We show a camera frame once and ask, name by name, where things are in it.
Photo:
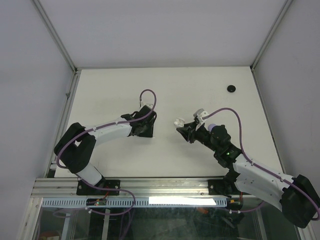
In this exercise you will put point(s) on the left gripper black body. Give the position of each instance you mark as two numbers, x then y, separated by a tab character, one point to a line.
147	131

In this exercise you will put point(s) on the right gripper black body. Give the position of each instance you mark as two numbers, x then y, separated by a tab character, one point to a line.
202	136

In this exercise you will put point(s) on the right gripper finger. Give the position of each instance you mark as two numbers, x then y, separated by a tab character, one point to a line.
193	126
189	134

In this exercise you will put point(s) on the purple earbud charging case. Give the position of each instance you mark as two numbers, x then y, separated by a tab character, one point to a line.
211	126

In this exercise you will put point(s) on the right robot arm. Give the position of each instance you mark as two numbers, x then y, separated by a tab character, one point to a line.
295	197

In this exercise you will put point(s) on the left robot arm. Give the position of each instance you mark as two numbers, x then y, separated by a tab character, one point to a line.
76	146

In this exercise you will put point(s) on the small circuit board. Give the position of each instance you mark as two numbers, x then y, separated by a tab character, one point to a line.
99	202

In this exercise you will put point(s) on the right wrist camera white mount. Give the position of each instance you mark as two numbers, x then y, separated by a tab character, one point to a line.
200	117

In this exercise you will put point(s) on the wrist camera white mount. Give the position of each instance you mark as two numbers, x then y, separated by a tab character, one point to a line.
200	117
143	104

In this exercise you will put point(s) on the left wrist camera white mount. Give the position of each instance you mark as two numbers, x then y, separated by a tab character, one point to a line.
143	104

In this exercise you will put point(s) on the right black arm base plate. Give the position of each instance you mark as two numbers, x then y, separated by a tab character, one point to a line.
218	186

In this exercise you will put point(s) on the grey slotted cable duct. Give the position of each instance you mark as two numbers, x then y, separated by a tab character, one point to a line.
139	202

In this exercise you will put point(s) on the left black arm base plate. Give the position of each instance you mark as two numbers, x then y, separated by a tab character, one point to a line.
105	186

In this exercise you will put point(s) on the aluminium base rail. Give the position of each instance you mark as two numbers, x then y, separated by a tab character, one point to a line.
141	187

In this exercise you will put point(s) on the aluminium frame post left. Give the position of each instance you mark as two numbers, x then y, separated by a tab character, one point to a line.
38	6

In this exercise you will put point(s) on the aluminium frame post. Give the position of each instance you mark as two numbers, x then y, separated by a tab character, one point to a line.
38	6
272	31

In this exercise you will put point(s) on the aluminium frame post right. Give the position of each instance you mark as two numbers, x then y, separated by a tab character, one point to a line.
272	31

